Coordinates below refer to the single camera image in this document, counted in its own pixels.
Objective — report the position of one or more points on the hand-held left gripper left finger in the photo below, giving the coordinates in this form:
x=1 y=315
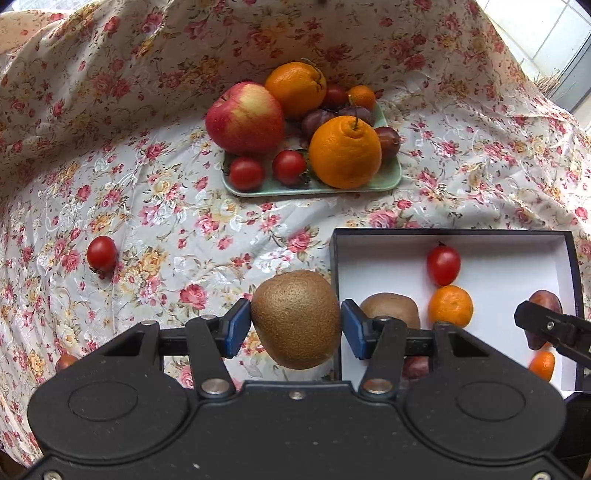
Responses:
x=238 y=328

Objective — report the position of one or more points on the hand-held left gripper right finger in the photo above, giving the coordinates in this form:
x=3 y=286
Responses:
x=353 y=330

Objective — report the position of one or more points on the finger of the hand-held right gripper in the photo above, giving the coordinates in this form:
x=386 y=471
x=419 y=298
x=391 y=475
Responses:
x=568 y=330

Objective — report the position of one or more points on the brown-red plum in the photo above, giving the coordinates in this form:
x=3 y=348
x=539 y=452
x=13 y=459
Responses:
x=547 y=302
x=388 y=141

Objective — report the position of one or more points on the small mandarin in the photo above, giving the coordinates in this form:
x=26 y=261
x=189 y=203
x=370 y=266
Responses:
x=362 y=97
x=541 y=367

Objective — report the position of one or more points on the brown kiwi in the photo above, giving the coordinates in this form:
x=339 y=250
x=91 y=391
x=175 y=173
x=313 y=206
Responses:
x=397 y=307
x=295 y=318

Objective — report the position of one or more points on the black box with white inside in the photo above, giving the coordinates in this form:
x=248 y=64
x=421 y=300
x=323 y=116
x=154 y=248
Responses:
x=508 y=267

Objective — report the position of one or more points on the large mandarin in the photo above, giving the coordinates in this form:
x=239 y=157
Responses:
x=450 y=306

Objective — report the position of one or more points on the red cherry tomato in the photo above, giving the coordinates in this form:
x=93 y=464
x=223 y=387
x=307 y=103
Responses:
x=443 y=265
x=289 y=167
x=247 y=174
x=101 y=254

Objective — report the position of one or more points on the pale green tray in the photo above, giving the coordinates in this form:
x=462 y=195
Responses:
x=388 y=177

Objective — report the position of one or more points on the large knobbed orange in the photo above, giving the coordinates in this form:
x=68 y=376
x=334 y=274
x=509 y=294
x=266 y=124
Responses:
x=345 y=154

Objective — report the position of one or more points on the brownish cherry tomato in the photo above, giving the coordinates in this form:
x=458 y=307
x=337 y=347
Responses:
x=64 y=362

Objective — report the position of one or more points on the red apple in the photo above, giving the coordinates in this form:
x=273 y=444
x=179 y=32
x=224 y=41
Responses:
x=244 y=117

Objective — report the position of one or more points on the floral tablecloth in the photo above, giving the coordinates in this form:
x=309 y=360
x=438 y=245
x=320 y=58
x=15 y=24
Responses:
x=138 y=138

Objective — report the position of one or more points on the small red plum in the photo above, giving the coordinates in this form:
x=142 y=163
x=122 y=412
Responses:
x=335 y=96

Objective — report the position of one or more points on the large round orange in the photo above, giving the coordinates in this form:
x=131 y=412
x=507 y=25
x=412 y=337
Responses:
x=295 y=87

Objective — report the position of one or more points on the dry grass plant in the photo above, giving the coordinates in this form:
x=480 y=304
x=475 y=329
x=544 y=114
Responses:
x=547 y=83

